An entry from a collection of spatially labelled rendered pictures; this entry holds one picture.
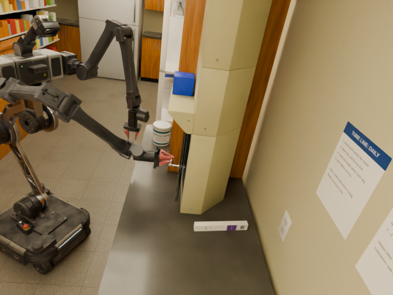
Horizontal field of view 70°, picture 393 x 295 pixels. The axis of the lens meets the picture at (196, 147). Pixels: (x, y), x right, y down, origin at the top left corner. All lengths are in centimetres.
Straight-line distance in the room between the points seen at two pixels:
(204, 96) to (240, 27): 29
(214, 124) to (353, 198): 62
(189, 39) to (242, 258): 108
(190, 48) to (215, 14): 42
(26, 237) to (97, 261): 55
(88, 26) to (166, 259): 550
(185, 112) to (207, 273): 69
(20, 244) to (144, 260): 130
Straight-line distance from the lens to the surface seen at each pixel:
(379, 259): 84
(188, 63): 152
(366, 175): 86
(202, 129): 124
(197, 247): 138
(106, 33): 173
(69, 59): 195
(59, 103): 125
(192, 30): 149
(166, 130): 200
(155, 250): 135
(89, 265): 250
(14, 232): 253
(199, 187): 141
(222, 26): 112
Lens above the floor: 198
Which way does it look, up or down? 30 degrees down
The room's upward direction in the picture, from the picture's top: 9 degrees clockwise
